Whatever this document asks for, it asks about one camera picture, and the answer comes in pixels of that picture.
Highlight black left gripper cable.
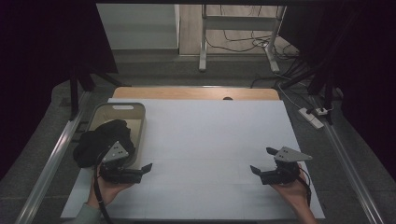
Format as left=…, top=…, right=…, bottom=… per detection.
left=92, top=148, right=115, bottom=224

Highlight person's left hand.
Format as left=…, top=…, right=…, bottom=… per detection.
left=86, top=166, right=134, bottom=210

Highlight beige plastic basket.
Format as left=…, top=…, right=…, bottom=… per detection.
left=85, top=102, right=147, bottom=169

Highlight black floor cables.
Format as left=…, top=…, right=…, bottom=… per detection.
left=205, top=4, right=309, bottom=90

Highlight black cloth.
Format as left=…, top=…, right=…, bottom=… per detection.
left=72, top=119, right=136, bottom=169

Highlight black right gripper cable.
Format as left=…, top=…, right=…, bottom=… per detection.
left=296, top=167, right=313, bottom=208

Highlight white power cable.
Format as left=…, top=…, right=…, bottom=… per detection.
left=276, top=81, right=305, bottom=110

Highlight metal floor rail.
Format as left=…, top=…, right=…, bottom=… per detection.
left=14, top=91, right=92, bottom=224
left=311, top=94, right=387, bottom=224

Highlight white metal desk frame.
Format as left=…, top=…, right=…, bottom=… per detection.
left=198, top=4, right=288, bottom=75

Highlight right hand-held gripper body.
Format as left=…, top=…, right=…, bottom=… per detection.
left=260, top=146, right=314, bottom=187

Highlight black curtain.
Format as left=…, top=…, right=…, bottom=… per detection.
left=0, top=0, right=120, bottom=181
left=279, top=4, right=396, bottom=175

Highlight white power strip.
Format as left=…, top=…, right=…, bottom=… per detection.
left=298, top=106, right=329, bottom=131

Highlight black tripod stand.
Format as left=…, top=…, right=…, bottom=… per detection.
left=68, top=62, right=132, bottom=122
left=274, top=55, right=347, bottom=126

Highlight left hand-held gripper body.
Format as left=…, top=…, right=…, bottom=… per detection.
left=99, top=140, right=144, bottom=185

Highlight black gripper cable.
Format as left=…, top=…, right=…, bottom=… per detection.
left=296, top=167, right=313, bottom=208
left=92, top=148, right=115, bottom=224

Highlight white table cover sheet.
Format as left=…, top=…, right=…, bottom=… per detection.
left=60, top=97, right=327, bottom=220

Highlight white cabinet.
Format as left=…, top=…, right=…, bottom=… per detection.
left=95, top=3, right=181, bottom=51

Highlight person's right hand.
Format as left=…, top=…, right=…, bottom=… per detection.
left=270, top=163, right=313, bottom=210

